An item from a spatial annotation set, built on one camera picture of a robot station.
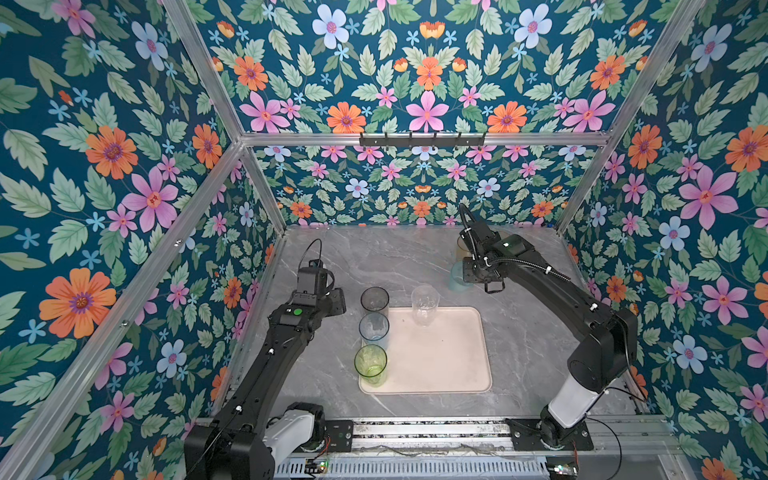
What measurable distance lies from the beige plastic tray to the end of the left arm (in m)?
0.25

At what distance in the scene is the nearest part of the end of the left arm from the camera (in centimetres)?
61

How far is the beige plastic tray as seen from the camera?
0.83m
